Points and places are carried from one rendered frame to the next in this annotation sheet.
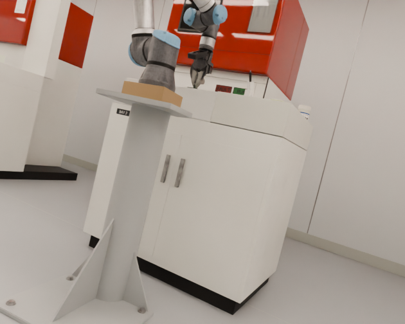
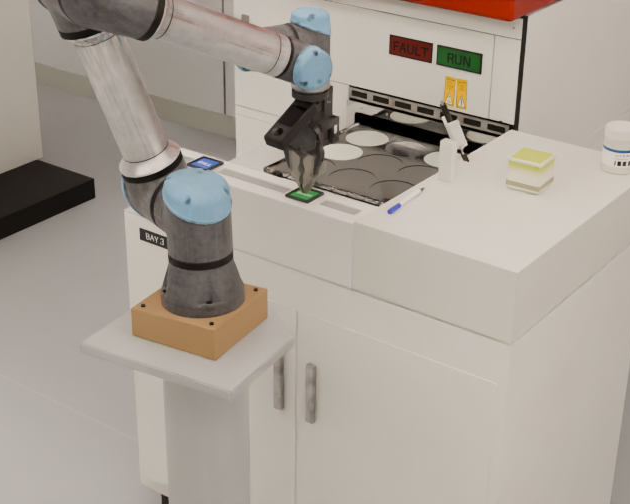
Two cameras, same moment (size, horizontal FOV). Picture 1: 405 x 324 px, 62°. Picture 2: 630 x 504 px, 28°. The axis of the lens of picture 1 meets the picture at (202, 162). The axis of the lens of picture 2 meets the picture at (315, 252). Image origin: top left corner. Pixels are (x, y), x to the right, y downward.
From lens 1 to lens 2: 1.41 m
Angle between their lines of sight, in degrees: 25
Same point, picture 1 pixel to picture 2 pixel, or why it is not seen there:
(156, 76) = (194, 296)
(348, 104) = not seen: outside the picture
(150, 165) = (230, 456)
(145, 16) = (138, 138)
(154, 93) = (198, 341)
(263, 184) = (488, 440)
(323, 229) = not seen: outside the picture
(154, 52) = (177, 243)
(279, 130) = (501, 331)
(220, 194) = (404, 447)
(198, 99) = (314, 233)
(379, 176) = not seen: outside the picture
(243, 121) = (423, 298)
